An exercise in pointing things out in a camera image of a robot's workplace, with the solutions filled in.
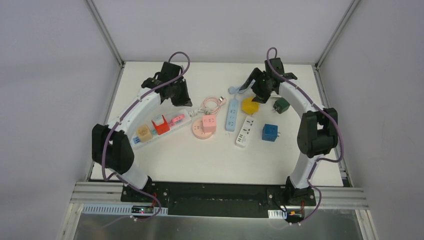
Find yellow cube plug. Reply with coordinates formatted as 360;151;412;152
241;97;260;115

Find dark green cube plug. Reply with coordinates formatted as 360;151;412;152
273;97;291;114

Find pink cube plug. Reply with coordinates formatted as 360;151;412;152
201;114;217;133

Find blue cube plug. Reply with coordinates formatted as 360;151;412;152
261;124;281;142

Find small white power strip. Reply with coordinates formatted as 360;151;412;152
235;116;257;149

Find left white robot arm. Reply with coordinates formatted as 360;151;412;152
91;61;192;203

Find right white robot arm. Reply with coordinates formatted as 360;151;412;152
240;57;341;205

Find pink flat plug adapter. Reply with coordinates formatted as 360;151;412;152
171;114;185;124

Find round pink socket base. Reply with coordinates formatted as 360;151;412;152
191;119;213;140

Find red cube plug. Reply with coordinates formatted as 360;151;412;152
151;115;170;135

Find beige cube plug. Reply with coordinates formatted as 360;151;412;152
135;124;153;143

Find long white power strip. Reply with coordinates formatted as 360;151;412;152
130;109;192;149

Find light blue power strip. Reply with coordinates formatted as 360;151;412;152
225;98;239;132

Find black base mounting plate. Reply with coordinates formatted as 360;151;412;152
125;181;320;218

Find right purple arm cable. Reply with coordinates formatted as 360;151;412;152
266;46;345;229

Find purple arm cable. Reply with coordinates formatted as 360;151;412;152
266;46;345;229
101;51;191;222

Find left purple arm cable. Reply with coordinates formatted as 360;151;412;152
101;51;191;222

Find aluminium frame rail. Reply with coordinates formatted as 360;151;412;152
70;181;369;210

